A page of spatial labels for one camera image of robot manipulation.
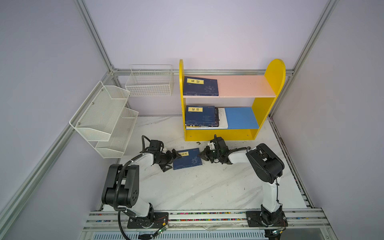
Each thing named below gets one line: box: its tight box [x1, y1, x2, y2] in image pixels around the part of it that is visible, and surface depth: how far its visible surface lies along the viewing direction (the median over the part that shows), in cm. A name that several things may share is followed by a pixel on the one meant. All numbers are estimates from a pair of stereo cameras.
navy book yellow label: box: [185, 105, 216, 127], surface depth 94 cm
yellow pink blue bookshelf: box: [179, 59, 286, 141], surface depth 95 cm
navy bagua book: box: [183, 76, 219, 96], surface depth 79 cm
